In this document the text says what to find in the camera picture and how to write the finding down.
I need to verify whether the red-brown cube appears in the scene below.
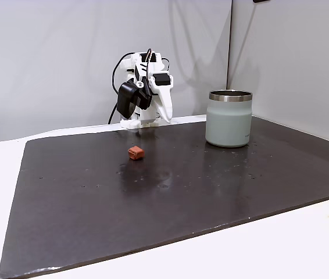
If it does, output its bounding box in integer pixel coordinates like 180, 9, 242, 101
127, 145, 146, 161

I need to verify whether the pale green steel-rimmed cup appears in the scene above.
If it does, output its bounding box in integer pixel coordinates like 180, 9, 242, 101
205, 90, 253, 148

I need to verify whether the dark grey table mat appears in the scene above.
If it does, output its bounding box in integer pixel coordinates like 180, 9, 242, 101
0, 116, 329, 279

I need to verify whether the thin arm servo wire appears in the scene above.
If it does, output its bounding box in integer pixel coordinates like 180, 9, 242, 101
144, 48, 170, 72

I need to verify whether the black oval camera box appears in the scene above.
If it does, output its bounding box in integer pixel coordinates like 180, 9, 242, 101
116, 78, 153, 120

